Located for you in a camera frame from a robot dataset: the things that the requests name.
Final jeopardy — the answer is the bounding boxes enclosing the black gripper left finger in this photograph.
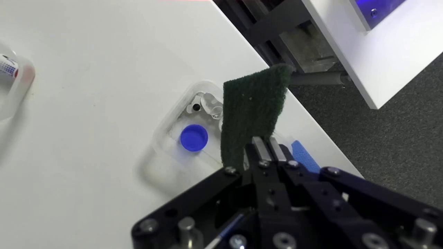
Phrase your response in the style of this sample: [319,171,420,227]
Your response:
[252,137,272,171]

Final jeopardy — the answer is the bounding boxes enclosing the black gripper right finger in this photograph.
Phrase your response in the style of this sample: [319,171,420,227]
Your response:
[270,137,288,168]

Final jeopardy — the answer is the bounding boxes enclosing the clear container with marker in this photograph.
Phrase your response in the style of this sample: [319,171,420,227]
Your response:
[0,43,37,121]

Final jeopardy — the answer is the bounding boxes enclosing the blue cloth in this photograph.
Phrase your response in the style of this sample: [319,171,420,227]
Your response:
[291,142,320,175]

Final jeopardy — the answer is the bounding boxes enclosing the blue bottle cap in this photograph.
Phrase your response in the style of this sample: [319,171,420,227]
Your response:
[181,125,210,153]

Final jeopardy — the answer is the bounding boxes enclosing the red capped marker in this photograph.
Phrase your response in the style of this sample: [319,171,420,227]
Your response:
[0,56,19,78]

